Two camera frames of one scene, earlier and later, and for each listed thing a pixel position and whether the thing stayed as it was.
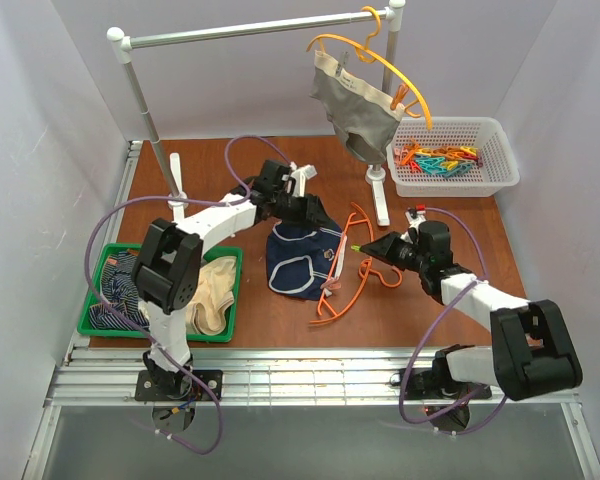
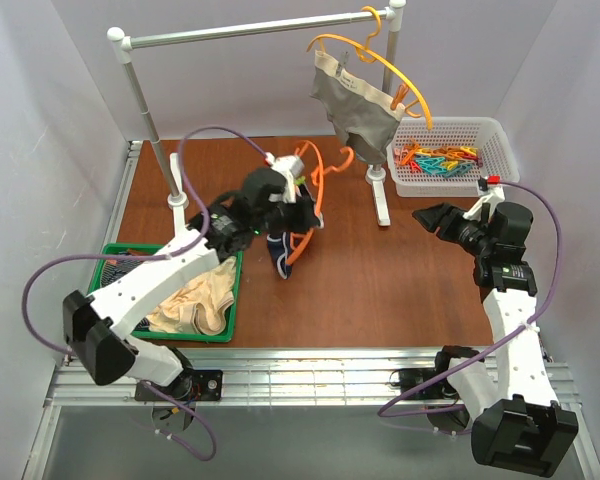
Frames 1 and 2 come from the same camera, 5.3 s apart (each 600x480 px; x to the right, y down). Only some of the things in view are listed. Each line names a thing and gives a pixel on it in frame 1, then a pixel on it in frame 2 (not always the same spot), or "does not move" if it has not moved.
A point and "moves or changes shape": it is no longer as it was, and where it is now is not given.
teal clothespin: [432, 164] does not move
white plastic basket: [460, 156] does not move
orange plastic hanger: [367, 268] to [299, 240]
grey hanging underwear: [362, 114] does not move
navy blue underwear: [299, 259] moves or changes shape
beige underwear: [207, 312] does not move
